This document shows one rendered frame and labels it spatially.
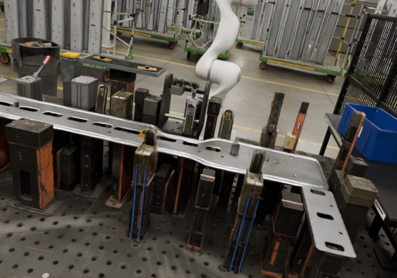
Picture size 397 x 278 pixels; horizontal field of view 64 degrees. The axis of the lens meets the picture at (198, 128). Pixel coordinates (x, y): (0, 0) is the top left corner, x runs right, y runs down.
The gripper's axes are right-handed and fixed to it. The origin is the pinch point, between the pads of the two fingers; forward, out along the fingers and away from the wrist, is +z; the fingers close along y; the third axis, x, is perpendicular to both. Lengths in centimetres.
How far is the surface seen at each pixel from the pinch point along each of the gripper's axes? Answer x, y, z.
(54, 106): -52, 18, 45
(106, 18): -296, -564, 83
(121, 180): -17, 31, 63
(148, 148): -4, 43, 40
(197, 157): 11, 34, 45
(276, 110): 36.0, 9.9, 30.4
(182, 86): -2.5, 7.0, 28.8
